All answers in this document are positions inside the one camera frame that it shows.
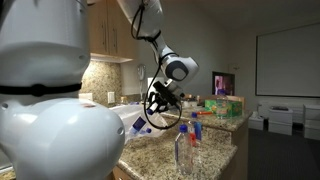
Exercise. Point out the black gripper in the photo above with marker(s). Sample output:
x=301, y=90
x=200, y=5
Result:
x=163, y=101

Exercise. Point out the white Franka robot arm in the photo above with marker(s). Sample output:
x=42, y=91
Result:
x=50, y=140

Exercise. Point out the translucent white plastic bag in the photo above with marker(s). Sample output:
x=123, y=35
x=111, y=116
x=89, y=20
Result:
x=123, y=115

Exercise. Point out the white paper towel roll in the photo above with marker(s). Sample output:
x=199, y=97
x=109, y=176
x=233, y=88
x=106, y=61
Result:
x=151, y=87

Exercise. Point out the small yellow bottle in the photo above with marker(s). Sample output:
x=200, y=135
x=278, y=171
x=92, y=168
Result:
x=124, y=100

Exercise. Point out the orange marker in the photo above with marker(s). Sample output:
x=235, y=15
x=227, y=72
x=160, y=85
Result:
x=205, y=113

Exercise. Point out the tall clear water bottle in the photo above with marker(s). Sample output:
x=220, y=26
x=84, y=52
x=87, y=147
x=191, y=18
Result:
x=221, y=108

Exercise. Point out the under-cabinet light strip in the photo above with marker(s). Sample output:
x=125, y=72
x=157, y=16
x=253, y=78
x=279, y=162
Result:
x=110, y=58

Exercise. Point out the flat screen television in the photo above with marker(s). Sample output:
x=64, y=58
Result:
x=224, y=84

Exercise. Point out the wooden cabinet door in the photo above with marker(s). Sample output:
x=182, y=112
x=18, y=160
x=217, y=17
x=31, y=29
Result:
x=98, y=26
x=121, y=40

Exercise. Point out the green cardboard box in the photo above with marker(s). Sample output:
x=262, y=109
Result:
x=235, y=108

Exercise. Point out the wooden drawer front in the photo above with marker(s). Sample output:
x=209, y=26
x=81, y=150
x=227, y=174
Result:
x=117, y=175

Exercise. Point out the white cardboard box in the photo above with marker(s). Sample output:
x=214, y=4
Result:
x=280, y=129
x=312, y=112
x=312, y=130
x=256, y=123

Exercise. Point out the white box with dark lid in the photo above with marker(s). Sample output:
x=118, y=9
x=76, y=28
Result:
x=280, y=114

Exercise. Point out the white projection screen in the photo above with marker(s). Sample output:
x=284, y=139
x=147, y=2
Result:
x=290, y=60

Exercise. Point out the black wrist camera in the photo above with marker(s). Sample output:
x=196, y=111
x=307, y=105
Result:
x=169, y=90

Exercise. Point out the white wall outlet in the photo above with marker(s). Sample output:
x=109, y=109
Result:
x=111, y=97
x=86, y=96

